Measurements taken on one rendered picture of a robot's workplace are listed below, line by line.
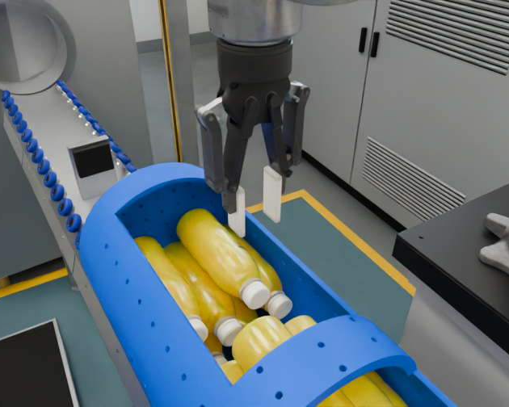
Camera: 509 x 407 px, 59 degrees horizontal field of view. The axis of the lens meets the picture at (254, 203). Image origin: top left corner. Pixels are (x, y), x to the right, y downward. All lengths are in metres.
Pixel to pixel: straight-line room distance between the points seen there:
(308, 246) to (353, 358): 2.00
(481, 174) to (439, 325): 1.24
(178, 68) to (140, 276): 0.86
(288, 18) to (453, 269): 0.58
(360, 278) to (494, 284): 1.51
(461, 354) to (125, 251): 0.64
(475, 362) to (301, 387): 0.55
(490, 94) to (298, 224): 1.19
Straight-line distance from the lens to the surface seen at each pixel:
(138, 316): 0.60
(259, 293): 0.67
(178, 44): 1.36
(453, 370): 1.01
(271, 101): 0.48
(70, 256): 1.19
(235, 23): 0.43
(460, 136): 2.16
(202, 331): 0.65
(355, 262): 2.42
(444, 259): 0.89
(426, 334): 1.02
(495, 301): 0.84
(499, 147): 2.06
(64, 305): 2.33
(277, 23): 0.43
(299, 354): 0.48
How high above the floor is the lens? 1.62
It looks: 36 degrees down
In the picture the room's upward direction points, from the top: straight up
